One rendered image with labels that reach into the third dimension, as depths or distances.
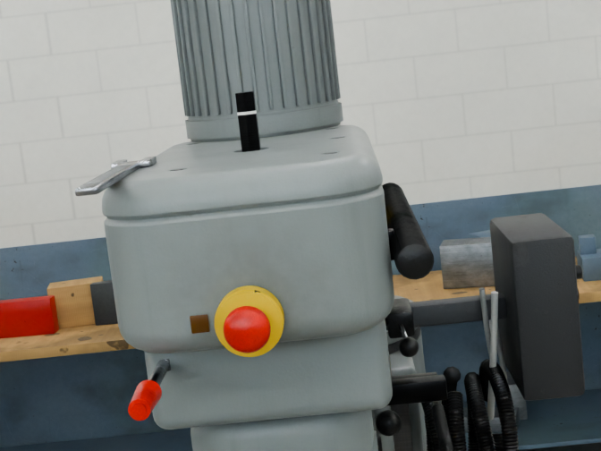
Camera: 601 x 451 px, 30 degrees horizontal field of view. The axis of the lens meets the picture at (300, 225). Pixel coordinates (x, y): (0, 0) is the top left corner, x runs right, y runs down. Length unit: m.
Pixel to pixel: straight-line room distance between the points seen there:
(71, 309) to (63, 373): 0.68
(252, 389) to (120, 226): 0.22
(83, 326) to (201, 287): 4.18
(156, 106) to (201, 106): 4.08
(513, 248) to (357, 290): 0.46
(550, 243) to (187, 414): 0.54
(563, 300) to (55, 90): 4.32
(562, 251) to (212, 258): 0.58
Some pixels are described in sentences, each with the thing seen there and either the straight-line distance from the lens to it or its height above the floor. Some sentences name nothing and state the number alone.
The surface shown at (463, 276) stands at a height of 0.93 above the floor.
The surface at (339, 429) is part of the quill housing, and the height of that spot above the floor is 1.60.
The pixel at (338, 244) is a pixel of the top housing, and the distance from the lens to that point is 0.98.
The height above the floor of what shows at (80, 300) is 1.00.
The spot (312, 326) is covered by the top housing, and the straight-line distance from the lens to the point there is 0.99.
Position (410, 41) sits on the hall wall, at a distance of 5.39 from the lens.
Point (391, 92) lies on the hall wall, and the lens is 5.39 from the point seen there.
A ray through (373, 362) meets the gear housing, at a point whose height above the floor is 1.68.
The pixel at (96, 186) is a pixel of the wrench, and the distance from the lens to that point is 0.93.
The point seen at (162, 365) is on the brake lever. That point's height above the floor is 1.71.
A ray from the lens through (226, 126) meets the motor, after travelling 1.35.
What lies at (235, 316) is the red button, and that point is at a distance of 0.94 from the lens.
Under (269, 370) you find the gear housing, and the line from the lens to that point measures 1.10.
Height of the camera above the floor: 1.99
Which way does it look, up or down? 9 degrees down
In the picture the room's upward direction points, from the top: 6 degrees counter-clockwise
